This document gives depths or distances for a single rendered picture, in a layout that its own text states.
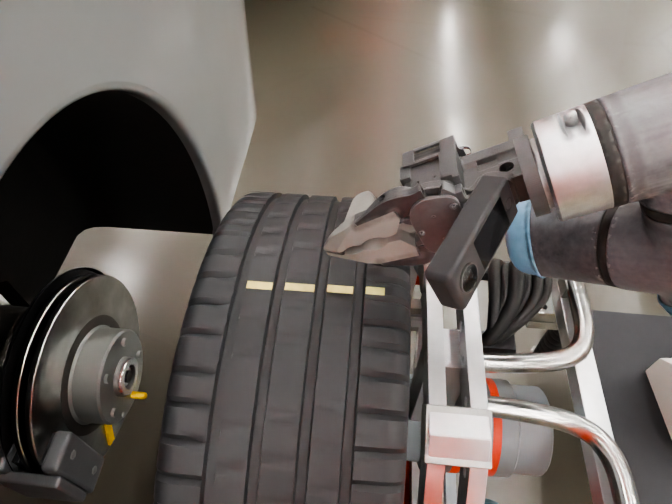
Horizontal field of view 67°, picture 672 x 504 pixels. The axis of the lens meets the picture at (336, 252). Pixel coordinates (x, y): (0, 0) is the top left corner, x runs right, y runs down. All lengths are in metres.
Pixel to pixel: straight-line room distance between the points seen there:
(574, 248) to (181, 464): 0.43
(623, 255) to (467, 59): 2.71
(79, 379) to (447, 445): 0.55
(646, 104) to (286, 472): 0.42
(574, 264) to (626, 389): 1.09
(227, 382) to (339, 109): 2.30
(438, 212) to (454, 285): 0.08
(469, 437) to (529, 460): 0.28
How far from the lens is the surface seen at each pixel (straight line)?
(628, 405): 1.61
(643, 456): 1.57
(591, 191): 0.44
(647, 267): 0.53
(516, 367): 0.71
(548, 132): 0.45
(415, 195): 0.45
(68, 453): 0.83
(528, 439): 0.79
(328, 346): 0.50
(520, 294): 0.74
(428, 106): 2.77
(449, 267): 0.40
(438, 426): 0.54
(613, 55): 3.51
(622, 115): 0.45
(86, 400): 0.86
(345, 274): 0.54
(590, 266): 0.55
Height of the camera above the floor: 1.62
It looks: 52 degrees down
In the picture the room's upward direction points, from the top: straight up
